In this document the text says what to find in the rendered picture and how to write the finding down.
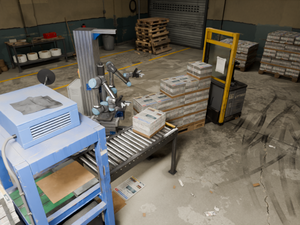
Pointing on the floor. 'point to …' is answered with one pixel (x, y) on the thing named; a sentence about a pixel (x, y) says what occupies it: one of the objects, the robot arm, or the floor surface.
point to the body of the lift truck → (235, 95)
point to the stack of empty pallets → (146, 46)
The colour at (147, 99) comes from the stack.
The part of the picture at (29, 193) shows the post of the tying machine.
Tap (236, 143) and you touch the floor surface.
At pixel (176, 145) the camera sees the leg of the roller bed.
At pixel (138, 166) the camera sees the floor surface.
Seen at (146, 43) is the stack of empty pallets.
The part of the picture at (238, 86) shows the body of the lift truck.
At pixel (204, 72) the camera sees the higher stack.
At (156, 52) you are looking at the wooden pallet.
